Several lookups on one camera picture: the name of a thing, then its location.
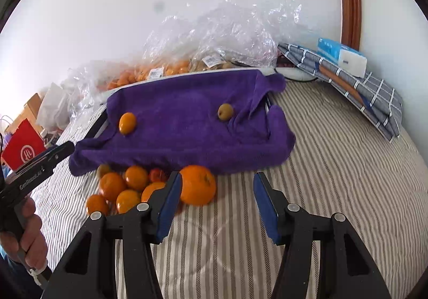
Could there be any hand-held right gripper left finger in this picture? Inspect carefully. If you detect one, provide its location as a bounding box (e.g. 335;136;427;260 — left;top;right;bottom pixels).
40;170;184;299

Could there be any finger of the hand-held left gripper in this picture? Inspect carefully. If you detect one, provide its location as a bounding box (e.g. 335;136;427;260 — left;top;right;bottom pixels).
39;141;75;177

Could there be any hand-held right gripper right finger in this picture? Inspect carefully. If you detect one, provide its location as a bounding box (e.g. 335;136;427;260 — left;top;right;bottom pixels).
252;171;393;299

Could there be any orange mandarin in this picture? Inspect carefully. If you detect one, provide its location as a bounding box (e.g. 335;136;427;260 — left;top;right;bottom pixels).
125;166;150;191
99;172;128;202
86;194;110;216
119;112;136;135
116;189;142;214
141;182;167;203

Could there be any small red fruit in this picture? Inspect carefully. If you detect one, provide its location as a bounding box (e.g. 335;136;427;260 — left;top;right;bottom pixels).
149;168;168;183

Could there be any large orange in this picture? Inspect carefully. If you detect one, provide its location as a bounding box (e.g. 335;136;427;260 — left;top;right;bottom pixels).
179;165;217;206

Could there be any person's left hand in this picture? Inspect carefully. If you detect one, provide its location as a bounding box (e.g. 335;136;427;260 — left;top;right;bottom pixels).
0;198;49;273

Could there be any red paper bag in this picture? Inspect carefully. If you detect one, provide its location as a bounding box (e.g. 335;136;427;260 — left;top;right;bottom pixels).
0;114;45;171

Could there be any white plastic bag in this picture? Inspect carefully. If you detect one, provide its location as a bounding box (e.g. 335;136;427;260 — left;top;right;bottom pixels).
35;82;76;132

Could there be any wooden chair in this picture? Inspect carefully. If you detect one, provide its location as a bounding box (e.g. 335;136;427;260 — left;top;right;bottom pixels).
10;92;45;134

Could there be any striped mattress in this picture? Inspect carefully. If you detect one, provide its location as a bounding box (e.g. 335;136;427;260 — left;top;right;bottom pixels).
30;80;428;299

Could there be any small clear plastic bag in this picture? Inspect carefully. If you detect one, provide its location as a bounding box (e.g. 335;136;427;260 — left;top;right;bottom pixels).
62;62;114;116

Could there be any purple towel-lined tray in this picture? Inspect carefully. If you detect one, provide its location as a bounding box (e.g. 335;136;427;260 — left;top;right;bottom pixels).
68;69;296;177

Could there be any clear bag of oranges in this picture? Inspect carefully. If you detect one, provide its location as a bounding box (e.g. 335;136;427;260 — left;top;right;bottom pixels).
97;58;194;90

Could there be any clear bag of brown longans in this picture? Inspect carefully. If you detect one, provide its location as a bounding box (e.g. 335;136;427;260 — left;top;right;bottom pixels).
190;52;241;72

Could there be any grey plaid cloth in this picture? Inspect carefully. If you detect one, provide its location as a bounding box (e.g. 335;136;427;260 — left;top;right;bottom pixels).
277;42;403;143

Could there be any blue and white tissue box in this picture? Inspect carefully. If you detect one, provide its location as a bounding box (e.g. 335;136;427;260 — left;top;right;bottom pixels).
316;37;368;79

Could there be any large crinkled clear plastic bag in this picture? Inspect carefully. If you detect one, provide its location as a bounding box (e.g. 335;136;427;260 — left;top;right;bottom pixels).
144;0;322;69

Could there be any black cable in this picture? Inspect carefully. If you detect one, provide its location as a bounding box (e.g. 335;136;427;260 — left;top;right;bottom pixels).
272;65;318;83

